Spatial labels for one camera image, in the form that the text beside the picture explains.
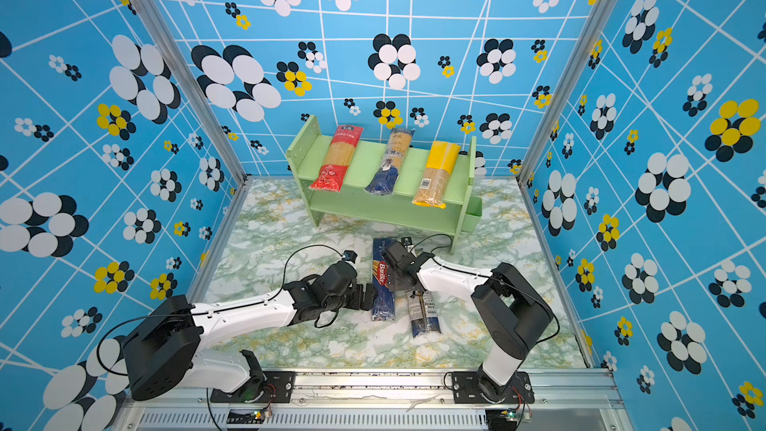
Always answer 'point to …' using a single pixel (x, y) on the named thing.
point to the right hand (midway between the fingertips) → (410, 276)
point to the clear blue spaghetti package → (423, 312)
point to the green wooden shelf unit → (305, 155)
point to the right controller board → (501, 419)
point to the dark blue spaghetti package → (384, 309)
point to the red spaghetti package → (330, 177)
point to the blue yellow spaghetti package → (384, 180)
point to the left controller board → (245, 416)
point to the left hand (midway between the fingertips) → (372, 290)
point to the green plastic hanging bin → (474, 214)
